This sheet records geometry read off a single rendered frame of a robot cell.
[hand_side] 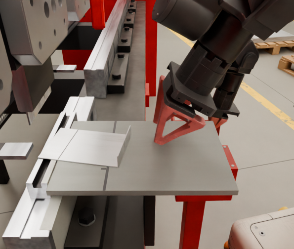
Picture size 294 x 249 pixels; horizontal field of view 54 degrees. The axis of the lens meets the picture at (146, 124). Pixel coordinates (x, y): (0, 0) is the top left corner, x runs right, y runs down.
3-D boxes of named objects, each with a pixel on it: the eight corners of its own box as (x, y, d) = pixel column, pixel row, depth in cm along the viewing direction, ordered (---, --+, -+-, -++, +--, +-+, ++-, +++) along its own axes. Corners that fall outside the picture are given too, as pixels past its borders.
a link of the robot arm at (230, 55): (270, 28, 35) (251, 14, 39) (227, 0, 32) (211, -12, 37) (233, 75, 38) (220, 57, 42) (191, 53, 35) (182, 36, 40)
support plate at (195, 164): (237, 195, 40) (239, 190, 39) (46, 195, 40) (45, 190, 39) (212, 125, 55) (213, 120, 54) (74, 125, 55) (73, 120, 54)
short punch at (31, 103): (37, 125, 38) (20, 55, 33) (22, 125, 38) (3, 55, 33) (57, 92, 46) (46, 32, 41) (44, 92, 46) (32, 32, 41)
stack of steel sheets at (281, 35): (295, 40, 391) (296, 35, 388) (252, 43, 380) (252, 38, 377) (256, 22, 475) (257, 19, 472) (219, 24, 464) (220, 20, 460)
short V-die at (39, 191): (50, 198, 42) (47, 183, 40) (30, 198, 42) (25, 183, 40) (78, 124, 59) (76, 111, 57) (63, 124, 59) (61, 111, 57)
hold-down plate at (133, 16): (133, 28, 159) (133, 23, 157) (123, 28, 159) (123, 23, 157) (135, 17, 184) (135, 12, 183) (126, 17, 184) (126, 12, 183)
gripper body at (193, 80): (168, 100, 37) (201, 52, 34) (164, 69, 46) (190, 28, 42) (209, 121, 39) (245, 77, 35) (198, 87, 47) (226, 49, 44)
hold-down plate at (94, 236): (101, 259, 44) (99, 247, 42) (65, 259, 44) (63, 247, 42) (117, 143, 69) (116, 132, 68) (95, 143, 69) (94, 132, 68)
